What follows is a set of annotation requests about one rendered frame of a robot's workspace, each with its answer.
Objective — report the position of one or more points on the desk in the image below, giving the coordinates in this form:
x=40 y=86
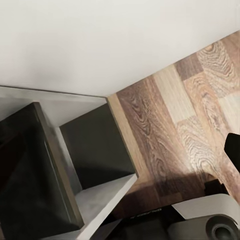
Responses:
x=76 y=168

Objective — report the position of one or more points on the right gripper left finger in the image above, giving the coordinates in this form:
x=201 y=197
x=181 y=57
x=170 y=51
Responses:
x=12 y=150

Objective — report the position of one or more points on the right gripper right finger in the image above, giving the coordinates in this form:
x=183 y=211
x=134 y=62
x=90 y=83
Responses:
x=232 y=149

